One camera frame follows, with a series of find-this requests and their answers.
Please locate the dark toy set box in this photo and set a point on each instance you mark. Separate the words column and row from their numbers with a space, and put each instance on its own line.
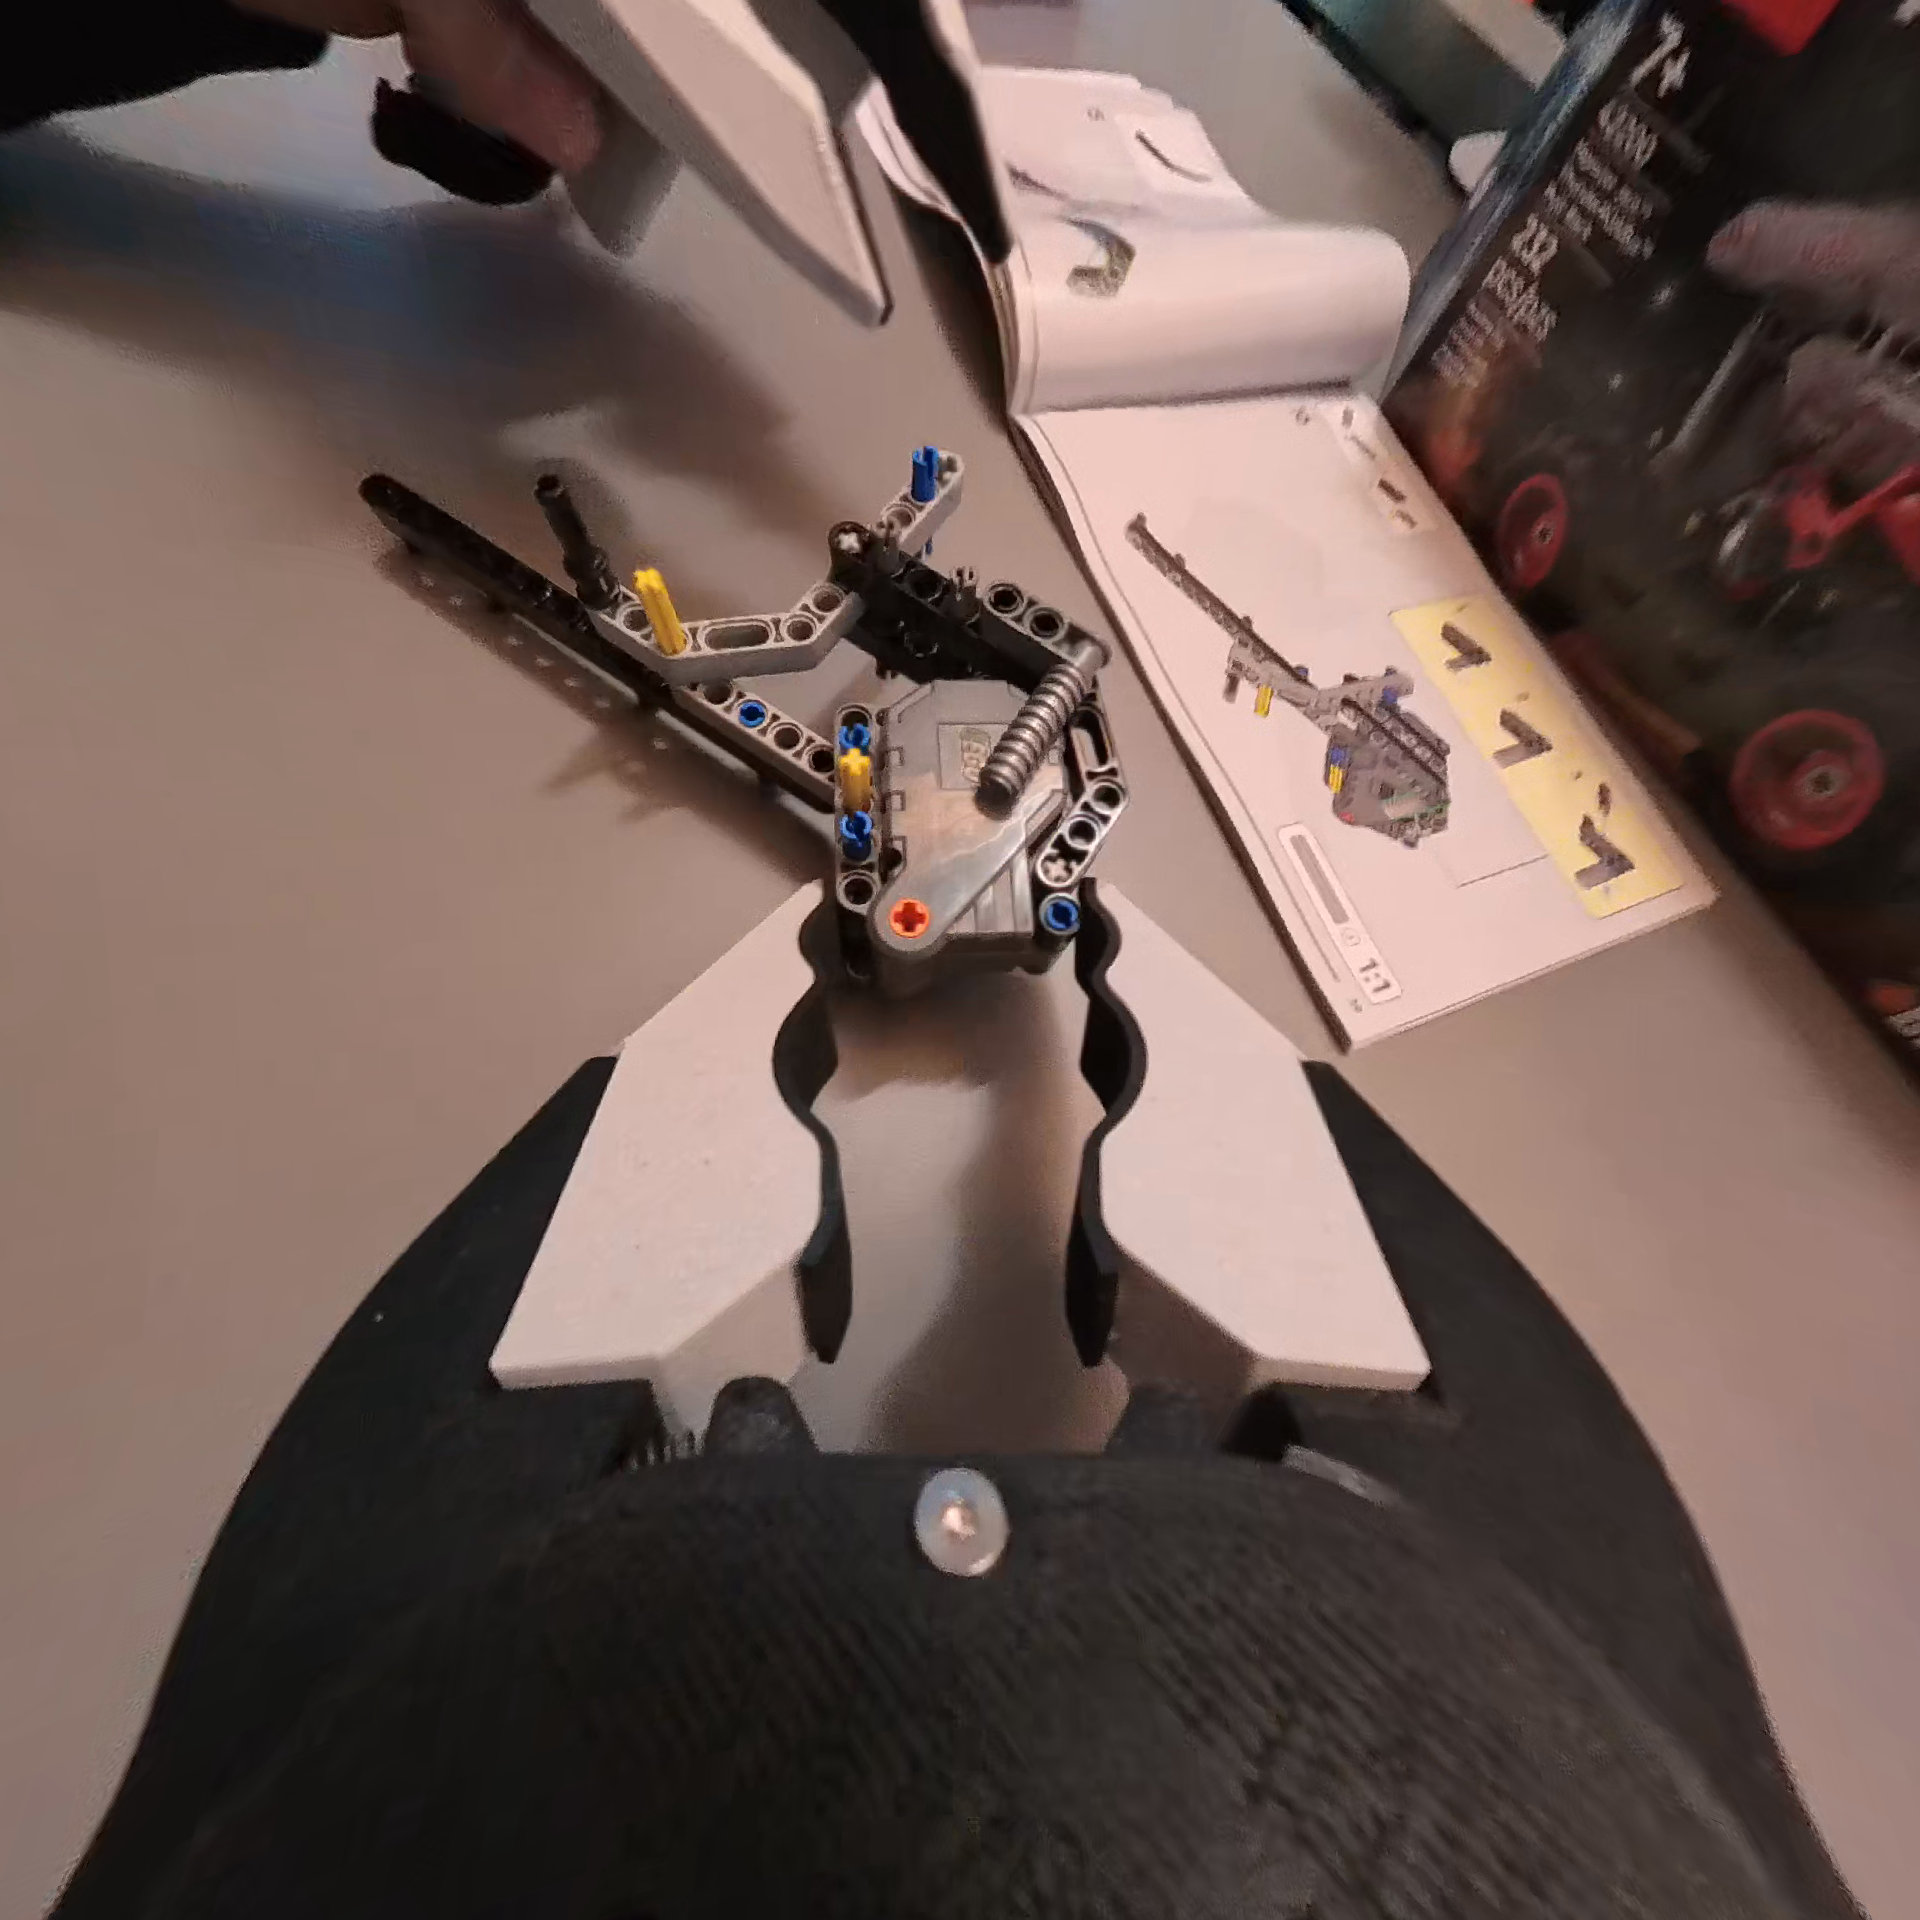
column 1726, row 375

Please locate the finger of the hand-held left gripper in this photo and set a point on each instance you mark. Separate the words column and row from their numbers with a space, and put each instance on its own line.
column 946, row 104
column 736, row 121

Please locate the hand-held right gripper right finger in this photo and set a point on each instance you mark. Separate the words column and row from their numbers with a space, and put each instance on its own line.
column 1245, row 1200

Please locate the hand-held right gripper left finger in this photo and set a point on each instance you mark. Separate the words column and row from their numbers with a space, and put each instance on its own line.
column 676, row 1200

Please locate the person's left forearm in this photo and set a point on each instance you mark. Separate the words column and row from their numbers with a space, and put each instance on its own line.
column 121, row 45

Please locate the grey black toy brick assembly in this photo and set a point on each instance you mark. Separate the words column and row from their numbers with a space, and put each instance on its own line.
column 959, row 811

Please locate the white instruction booklet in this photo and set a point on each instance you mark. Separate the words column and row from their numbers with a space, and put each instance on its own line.
column 1320, row 720

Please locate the person's left hand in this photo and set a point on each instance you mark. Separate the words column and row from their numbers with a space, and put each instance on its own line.
column 480, row 59

